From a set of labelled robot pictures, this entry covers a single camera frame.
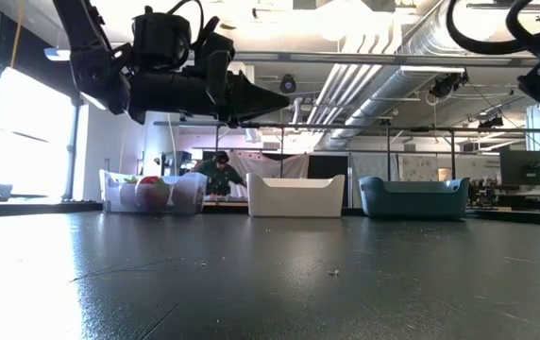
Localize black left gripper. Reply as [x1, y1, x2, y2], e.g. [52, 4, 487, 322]
[127, 49, 290, 128]

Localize white hanging cloth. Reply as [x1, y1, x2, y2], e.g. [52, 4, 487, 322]
[229, 150, 310, 188]

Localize black ceiling light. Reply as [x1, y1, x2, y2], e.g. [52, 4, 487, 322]
[476, 114, 505, 129]

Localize person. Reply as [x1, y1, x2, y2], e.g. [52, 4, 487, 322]
[193, 150, 248, 197]

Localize black background computer monitor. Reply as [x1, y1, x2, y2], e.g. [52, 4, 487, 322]
[499, 149, 540, 186]

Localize black device on stand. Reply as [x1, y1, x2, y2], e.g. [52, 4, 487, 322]
[159, 150, 194, 177]

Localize white ceiling pipes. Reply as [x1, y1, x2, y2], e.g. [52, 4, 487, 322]
[305, 32, 403, 127]

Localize black partition panel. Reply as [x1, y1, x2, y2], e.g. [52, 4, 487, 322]
[307, 154, 349, 183]

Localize black ceiling spotlight cluster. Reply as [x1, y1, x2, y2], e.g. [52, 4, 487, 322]
[428, 70, 470, 99]

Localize white plastic basket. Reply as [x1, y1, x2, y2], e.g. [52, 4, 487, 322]
[245, 173, 346, 218]

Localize dark cluttered background desk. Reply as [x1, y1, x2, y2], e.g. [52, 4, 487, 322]
[467, 181, 540, 213]

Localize white patterned cloth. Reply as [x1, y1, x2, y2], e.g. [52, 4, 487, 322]
[397, 154, 441, 183]

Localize clear plastic basket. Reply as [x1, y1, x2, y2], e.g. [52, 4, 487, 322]
[98, 168, 209, 214]

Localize dark teal plastic basket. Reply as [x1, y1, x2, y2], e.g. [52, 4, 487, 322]
[358, 176, 471, 219]

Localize black table mat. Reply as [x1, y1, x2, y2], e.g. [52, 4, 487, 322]
[0, 210, 540, 340]

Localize black round ceiling camera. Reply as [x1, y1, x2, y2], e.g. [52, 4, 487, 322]
[278, 74, 297, 94]

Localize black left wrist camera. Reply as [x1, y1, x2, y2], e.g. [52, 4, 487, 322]
[193, 16, 237, 72]

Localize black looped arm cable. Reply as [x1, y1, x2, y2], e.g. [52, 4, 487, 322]
[445, 0, 540, 56]

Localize black metal pipe frame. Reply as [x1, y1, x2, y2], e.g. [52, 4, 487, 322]
[152, 120, 540, 195]

